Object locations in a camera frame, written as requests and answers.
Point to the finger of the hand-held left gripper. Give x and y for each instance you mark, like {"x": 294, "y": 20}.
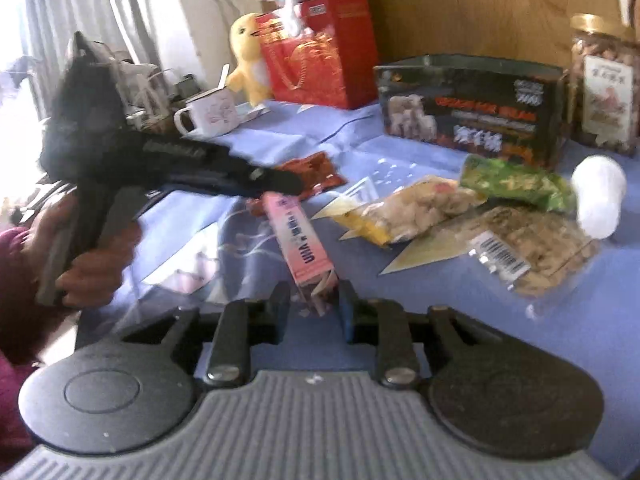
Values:
{"x": 282, "y": 184}

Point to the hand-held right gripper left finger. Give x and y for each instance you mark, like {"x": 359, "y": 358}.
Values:
{"x": 282, "y": 310}

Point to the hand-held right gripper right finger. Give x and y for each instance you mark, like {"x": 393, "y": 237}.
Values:
{"x": 347, "y": 310}

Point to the red snack packet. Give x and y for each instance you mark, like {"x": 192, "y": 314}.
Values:
{"x": 320, "y": 170}

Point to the pink snack box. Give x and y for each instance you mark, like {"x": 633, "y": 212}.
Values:
{"x": 300, "y": 240}

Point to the yellow-edged clear snack packet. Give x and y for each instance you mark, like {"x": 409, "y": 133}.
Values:
{"x": 425, "y": 205}

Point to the clear seed snack packet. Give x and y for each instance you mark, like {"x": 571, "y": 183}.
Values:
{"x": 540, "y": 240}

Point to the black sheep-print box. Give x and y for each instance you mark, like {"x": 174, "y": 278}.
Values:
{"x": 475, "y": 110}

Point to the green snack packet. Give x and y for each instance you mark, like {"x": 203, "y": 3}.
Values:
{"x": 515, "y": 182}

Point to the person's left hand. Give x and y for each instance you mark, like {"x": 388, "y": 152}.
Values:
{"x": 100, "y": 270}

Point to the pale blue flat box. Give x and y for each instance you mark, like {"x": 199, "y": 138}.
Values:
{"x": 252, "y": 112}

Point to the white enamel mug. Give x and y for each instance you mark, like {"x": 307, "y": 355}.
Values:
{"x": 212, "y": 112}

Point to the small dark device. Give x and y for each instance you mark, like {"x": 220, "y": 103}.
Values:
{"x": 185, "y": 86}

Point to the red gift bag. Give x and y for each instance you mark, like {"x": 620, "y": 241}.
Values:
{"x": 300, "y": 70}

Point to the thin white stick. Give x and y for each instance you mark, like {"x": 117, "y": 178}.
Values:
{"x": 223, "y": 76}

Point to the yellow duck plush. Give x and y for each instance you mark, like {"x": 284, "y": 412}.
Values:
{"x": 247, "y": 50}

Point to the grey curtain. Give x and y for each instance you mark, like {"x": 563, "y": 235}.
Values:
{"x": 100, "y": 0}

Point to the blue printed blanket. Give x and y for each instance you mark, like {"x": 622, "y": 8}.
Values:
{"x": 575, "y": 335}

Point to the white round object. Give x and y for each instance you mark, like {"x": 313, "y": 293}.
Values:
{"x": 597, "y": 195}

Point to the gold-lidded nut jar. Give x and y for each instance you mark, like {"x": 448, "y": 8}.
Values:
{"x": 605, "y": 85}

